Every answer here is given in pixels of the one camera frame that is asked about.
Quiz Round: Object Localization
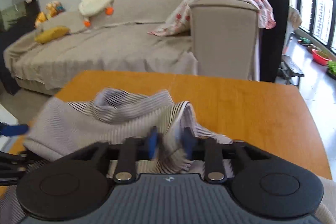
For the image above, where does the beige striped knit sweater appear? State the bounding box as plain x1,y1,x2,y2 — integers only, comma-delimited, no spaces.
0,87,234,224

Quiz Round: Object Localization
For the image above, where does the right hand on gripper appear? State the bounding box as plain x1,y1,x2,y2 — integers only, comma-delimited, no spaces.
315,176,336,224

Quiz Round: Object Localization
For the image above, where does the grey covered sofa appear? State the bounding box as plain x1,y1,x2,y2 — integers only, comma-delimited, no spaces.
3,0,259,94

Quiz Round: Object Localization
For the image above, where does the small wooden stool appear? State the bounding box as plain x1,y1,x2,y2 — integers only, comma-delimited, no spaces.
278,55,305,88

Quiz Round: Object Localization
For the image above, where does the small mustard pillow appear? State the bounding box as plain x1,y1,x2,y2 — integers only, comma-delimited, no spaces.
35,26,70,44

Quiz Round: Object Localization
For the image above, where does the red plastic basin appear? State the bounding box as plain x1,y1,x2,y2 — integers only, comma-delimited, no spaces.
312,50,331,66

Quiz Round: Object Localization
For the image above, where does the glass fish tank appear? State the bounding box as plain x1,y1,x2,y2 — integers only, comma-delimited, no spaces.
1,0,40,32

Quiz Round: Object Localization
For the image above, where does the green plants tray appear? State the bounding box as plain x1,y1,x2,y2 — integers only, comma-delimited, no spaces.
326,60,336,80

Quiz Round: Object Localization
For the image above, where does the pink floral blanket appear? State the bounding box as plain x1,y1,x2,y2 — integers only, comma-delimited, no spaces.
150,0,276,36

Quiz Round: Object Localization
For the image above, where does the small plush toys group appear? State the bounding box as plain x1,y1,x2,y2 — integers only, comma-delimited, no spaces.
34,1,65,28

